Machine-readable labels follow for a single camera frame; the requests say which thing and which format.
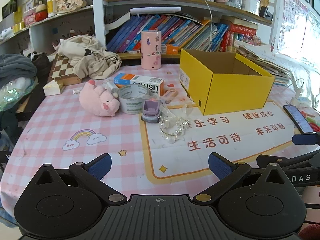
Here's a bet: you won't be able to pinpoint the pink tin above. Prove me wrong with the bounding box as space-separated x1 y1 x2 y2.
24 14 37 26

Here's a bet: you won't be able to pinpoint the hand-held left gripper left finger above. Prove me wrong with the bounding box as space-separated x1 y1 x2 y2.
32 153 128 204

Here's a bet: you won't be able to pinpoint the pink checkered desktop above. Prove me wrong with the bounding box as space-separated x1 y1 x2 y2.
0 64 320 207

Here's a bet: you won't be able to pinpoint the white storage box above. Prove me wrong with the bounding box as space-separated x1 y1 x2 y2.
241 0 261 15

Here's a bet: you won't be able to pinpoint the dark brown bag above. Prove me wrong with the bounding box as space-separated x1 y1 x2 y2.
27 52 52 82

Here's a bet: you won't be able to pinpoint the pink cylinder with stickers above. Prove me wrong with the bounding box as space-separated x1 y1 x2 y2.
141 30 162 70

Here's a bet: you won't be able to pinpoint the small orange box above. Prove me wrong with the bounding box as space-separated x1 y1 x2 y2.
161 44 181 55

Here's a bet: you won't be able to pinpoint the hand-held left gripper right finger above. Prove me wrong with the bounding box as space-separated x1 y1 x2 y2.
196 152 290 203

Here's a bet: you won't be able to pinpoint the yellow cardboard box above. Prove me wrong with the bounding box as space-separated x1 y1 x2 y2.
179 49 275 115

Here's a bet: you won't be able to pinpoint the pink plush pig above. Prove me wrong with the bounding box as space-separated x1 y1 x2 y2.
79 80 120 117

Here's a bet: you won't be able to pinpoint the grey folded cloth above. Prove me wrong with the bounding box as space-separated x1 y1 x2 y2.
0 54 38 84

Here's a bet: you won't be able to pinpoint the white cable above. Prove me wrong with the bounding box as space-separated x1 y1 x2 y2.
186 0 215 52

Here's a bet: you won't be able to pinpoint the row of colourful books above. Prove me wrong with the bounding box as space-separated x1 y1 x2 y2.
106 15 258 53

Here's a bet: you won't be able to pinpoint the pile of papers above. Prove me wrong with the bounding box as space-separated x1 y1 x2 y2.
234 40 291 87

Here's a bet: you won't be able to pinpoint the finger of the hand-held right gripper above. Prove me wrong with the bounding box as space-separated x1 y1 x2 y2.
292 132 320 145
256 150 320 173

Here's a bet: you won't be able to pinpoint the beige cloth bag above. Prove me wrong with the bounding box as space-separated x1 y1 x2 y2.
54 35 122 79

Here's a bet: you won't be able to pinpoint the white power strip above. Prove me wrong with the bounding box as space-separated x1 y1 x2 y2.
290 96 313 108

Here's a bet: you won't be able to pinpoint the green potted plant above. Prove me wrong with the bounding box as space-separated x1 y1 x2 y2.
5 0 27 14

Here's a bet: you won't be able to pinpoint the black smartphone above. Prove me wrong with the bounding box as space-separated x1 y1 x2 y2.
283 105 314 134

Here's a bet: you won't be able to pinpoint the yellow and white cup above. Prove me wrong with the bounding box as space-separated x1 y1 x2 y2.
47 0 58 17

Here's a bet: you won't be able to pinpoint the red round ornament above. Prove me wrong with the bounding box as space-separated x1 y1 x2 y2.
35 1 48 22

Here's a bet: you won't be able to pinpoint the wooden chessboard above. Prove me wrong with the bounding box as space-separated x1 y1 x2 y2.
47 54 83 86

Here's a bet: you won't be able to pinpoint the white desk lamp bar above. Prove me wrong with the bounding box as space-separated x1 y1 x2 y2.
129 7 182 15

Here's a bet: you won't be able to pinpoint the orange and white carton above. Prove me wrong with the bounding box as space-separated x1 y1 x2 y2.
114 73 165 96

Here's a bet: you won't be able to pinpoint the pink eraser case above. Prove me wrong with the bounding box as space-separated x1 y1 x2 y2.
162 88 178 100

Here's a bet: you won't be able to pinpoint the iridescent plastic bag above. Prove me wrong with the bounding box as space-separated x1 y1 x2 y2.
0 76 38 112

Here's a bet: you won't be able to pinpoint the alphabet wall poster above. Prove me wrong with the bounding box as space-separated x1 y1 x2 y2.
279 0 309 53

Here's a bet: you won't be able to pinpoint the grey tape roll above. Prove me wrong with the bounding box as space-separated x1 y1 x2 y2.
117 84 148 115

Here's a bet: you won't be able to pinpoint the purple toy car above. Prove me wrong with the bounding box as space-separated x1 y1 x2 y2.
141 99 161 124

